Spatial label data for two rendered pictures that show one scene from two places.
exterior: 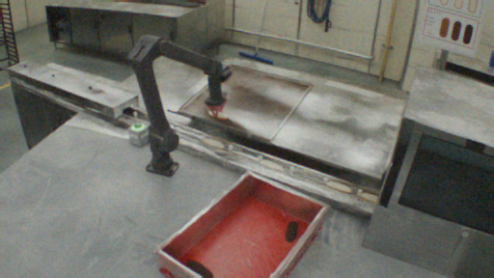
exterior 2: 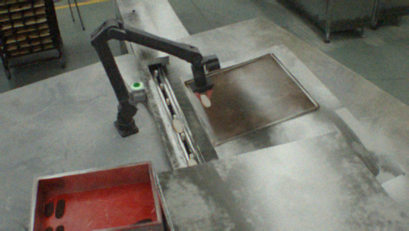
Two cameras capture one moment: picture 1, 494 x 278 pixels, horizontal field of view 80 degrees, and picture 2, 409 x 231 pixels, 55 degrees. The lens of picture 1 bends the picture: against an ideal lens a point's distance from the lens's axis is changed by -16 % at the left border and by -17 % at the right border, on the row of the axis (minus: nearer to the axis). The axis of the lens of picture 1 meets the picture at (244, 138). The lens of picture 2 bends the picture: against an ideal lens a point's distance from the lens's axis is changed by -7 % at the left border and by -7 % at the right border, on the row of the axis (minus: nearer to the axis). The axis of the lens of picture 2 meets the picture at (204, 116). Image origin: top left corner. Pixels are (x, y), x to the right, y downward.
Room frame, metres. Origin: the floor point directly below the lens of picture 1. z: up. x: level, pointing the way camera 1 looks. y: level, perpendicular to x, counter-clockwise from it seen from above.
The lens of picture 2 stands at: (0.33, -1.01, 2.04)
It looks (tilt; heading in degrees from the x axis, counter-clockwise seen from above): 37 degrees down; 45
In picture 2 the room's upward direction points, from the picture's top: 1 degrees counter-clockwise
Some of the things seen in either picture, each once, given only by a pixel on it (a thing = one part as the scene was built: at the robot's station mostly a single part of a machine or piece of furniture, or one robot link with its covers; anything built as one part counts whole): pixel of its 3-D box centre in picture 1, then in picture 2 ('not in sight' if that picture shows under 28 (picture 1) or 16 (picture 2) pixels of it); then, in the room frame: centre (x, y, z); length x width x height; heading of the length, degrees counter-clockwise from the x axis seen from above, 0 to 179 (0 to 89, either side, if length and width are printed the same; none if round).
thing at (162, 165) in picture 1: (161, 160); (125, 121); (1.13, 0.33, 0.86); 0.12 x 0.09 x 0.08; 75
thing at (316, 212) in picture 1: (248, 238); (96, 207); (0.73, -0.02, 0.87); 0.49 x 0.34 x 0.10; 147
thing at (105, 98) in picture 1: (60, 82); (136, 20); (1.83, 1.15, 0.89); 1.25 x 0.18 x 0.09; 62
